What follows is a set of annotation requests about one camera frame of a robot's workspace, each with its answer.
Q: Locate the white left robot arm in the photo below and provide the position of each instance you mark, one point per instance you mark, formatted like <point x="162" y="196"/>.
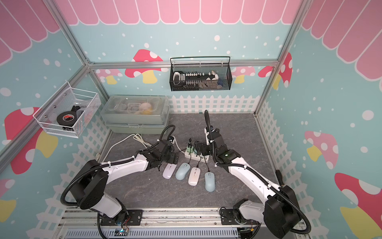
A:
<point x="87" y="189"/>

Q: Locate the lilac wireless mouse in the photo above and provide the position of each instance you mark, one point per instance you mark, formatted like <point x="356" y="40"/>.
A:
<point x="169" y="170"/>

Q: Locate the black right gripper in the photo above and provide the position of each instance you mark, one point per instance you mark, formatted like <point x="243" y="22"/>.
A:
<point x="204" y="145"/>

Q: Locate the green plastic storage box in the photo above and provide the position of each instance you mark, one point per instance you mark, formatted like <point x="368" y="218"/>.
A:
<point x="136" y="114"/>

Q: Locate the white wire basket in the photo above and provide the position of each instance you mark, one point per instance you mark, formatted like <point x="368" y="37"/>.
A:
<point x="85" y="103"/>

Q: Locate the pale blue wireless mouse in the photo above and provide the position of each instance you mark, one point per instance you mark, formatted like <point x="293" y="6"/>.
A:
<point x="209" y="181"/>

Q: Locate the black wire mesh basket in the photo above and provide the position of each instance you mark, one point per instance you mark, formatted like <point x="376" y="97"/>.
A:
<point x="204" y="73"/>

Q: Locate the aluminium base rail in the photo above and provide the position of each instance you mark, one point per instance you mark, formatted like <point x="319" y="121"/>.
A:
<point x="161" y="223"/>

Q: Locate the white power strip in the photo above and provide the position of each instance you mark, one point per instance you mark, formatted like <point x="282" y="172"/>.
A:
<point x="194" y="156"/>

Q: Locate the black tape roll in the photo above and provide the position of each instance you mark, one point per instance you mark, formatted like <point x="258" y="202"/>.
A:
<point x="67" y="119"/>

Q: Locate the white pink wireless mouse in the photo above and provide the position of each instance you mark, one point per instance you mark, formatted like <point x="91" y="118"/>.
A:
<point x="194" y="176"/>

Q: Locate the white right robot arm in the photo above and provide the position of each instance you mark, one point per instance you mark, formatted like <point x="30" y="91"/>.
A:
<point x="280" y="211"/>

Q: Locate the light blue wireless mouse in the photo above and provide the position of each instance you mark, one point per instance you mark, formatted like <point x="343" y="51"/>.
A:
<point x="182" y="171"/>

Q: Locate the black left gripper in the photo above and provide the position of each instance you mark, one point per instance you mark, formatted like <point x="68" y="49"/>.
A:
<point x="172" y="156"/>

